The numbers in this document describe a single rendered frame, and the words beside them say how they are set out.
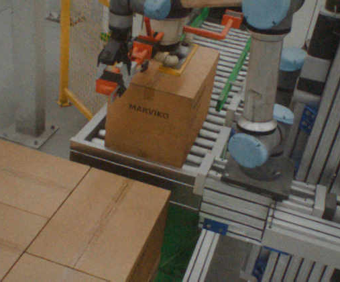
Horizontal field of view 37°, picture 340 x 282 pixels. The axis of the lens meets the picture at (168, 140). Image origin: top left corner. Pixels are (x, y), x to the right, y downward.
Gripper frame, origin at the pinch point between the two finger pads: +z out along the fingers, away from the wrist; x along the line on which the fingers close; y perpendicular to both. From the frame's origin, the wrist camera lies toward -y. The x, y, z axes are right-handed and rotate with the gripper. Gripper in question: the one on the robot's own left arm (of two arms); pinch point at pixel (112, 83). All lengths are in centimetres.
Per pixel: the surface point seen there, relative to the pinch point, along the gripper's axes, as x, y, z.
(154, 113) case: -3, 52, 38
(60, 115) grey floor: 94, 151, 121
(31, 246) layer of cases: 20, -20, 66
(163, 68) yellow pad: -6.0, 44.1, 11.3
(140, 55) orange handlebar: -1.2, 24.3, -1.2
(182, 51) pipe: -9, 59, 8
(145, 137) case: 0, 52, 53
